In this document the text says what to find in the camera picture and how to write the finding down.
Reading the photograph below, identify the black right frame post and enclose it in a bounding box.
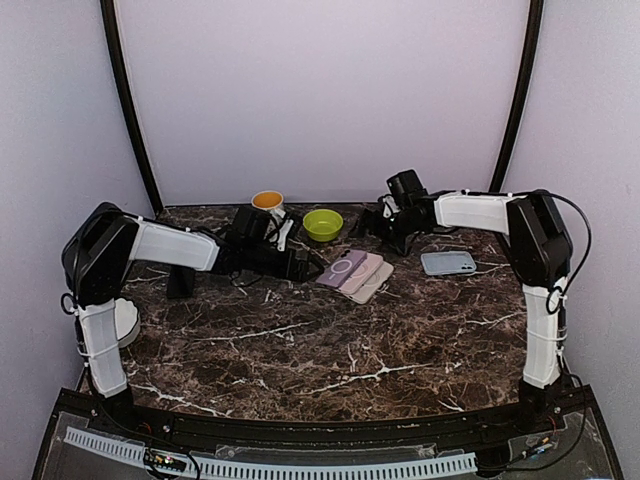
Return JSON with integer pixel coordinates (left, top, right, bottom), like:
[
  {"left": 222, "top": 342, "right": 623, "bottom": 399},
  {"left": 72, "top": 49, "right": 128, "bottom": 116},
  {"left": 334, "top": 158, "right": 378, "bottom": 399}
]
[{"left": 489, "top": 0, "right": 545, "bottom": 194}]

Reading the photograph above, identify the light blue phone case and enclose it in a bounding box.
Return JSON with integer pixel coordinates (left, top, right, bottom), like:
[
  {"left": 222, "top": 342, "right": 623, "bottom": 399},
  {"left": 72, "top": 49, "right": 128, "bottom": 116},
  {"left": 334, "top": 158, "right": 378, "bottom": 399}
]
[{"left": 420, "top": 251, "right": 477, "bottom": 276}]

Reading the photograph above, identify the clear purple phone case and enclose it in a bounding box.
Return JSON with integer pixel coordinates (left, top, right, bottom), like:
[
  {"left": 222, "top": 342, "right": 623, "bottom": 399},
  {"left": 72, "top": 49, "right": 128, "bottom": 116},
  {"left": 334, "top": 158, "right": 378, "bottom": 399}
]
[{"left": 315, "top": 249, "right": 367, "bottom": 289}]

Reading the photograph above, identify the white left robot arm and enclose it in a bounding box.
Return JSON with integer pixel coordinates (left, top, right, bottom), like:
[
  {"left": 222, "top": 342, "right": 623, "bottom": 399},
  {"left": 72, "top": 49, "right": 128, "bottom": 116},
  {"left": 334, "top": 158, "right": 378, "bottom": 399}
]
[{"left": 61, "top": 202, "right": 324, "bottom": 436}]

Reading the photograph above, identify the black frame post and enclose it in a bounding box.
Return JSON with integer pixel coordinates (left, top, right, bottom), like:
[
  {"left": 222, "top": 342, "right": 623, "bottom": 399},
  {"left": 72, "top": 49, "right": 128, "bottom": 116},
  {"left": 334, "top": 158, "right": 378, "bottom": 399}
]
[
  {"left": 489, "top": 0, "right": 545, "bottom": 194},
  {"left": 100, "top": 0, "right": 164, "bottom": 215}
]

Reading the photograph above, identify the black left frame post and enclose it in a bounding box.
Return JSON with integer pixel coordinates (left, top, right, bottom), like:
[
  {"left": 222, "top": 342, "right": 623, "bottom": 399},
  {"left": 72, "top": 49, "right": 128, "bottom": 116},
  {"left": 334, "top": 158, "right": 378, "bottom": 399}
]
[{"left": 100, "top": 0, "right": 164, "bottom": 215}]

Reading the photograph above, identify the lime green bowl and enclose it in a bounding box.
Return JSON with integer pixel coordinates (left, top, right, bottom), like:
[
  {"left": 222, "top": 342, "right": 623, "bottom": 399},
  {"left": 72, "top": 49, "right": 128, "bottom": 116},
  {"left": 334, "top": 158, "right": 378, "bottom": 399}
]
[{"left": 303, "top": 209, "right": 344, "bottom": 243}]

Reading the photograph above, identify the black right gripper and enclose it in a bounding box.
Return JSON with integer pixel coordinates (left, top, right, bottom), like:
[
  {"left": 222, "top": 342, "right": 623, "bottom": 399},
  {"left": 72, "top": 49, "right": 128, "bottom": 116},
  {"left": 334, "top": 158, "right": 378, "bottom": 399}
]
[{"left": 348, "top": 209, "right": 423, "bottom": 257}]

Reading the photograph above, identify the black front table rail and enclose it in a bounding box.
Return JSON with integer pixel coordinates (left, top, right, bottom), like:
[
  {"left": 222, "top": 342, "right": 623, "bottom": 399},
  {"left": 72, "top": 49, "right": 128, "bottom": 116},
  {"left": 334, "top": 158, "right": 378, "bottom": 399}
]
[{"left": 89, "top": 386, "right": 564, "bottom": 451}]

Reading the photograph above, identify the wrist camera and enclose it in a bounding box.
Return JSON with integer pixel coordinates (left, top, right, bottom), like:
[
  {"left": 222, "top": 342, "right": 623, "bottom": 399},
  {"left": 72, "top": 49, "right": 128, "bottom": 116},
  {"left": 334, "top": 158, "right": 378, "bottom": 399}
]
[
  {"left": 386, "top": 169, "right": 428, "bottom": 209},
  {"left": 230, "top": 205, "right": 294, "bottom": 252}
]

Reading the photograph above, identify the light blue slotted cable duct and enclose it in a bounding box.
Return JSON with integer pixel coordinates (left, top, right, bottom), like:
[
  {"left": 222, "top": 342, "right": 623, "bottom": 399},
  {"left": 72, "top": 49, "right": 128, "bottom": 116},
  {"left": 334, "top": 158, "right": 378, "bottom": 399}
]
[{"left": 64, "top": 426, "right": 479, "bottom": 480}]

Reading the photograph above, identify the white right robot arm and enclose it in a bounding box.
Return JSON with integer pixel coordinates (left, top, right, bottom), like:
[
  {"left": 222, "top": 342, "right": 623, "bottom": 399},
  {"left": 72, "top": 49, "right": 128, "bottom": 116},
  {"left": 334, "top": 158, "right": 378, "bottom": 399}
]
[{"left": 349, "top": 170, "right": 579, "bottom": 391}]

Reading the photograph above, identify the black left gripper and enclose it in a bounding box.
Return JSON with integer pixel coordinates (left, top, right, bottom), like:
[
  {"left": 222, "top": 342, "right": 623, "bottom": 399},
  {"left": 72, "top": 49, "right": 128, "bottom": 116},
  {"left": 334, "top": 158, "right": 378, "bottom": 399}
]
[{"left": 243, "top": 241, "right": 323, "bottom": 283}]

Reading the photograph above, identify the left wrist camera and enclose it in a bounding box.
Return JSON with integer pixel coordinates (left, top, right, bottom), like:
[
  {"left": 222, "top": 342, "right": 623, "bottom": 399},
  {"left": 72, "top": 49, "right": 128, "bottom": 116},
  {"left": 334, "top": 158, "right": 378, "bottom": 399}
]
[{"left": 230, "top": 205, "right": 294, "bottom": 252}]

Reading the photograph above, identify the pink phone case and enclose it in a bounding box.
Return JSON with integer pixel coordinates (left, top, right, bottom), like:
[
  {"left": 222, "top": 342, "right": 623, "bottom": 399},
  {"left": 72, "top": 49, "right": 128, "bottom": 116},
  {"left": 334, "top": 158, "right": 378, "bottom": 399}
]
[{"left": 339, "top": 253, "right": 384, "bottom": 296}]

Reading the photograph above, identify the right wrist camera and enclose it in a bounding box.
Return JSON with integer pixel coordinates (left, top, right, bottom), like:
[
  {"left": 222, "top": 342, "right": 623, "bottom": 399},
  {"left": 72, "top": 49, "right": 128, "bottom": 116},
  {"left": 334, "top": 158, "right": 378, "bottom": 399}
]
[{"left": 386, "top": 169, "right": 428, "bottom": 209}]

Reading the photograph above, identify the small circuit board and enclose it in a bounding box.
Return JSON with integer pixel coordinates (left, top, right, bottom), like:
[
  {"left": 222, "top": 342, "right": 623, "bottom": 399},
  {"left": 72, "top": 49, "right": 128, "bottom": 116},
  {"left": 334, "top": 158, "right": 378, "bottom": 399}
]
[{"left": 143, "top": 449, "right": 187, "bottom": 473}]

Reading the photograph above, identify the white floral mug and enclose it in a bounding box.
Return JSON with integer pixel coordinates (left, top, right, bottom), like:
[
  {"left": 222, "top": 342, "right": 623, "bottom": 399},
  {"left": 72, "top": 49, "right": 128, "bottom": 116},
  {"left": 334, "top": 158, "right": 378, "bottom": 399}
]
[{"left": 251, "top": 190, "right": 286, "bottom": 221}]

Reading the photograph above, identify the white scalloped dish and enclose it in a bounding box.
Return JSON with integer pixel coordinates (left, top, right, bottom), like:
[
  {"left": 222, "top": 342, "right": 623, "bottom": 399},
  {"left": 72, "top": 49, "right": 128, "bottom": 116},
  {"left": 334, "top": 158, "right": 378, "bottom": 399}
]
[{"left": 115, "top": 298, "right": 140, "bottom": 349}]

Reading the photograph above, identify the beige phone case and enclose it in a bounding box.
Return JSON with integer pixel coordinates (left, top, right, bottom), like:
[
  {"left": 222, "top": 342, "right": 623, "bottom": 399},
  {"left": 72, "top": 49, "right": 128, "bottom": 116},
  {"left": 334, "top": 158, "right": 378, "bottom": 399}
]
[{"left": 348, "top": 262, "right": 394, "bottom": 305}]

